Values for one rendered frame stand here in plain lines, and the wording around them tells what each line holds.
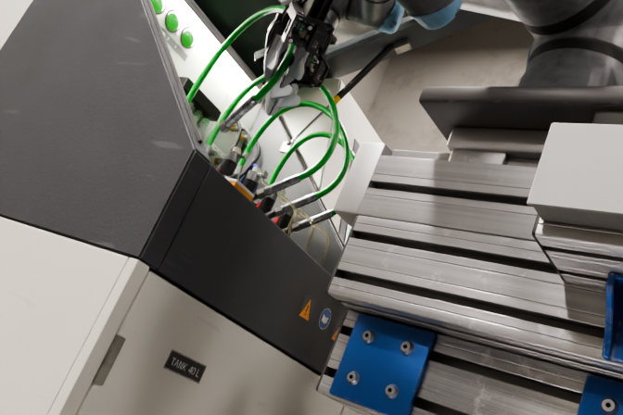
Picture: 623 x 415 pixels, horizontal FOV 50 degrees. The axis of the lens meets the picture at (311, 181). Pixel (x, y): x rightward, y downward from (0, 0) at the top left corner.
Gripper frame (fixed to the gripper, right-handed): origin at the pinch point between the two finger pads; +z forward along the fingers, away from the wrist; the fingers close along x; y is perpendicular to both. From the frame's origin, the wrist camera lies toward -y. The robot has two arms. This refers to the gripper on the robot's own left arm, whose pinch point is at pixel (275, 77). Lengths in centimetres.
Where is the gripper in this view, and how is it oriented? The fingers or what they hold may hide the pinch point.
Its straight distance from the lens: 122.3
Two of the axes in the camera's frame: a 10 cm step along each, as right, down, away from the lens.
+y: 1.7, 5.4, -8.2
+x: 8.9, 2.7, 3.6
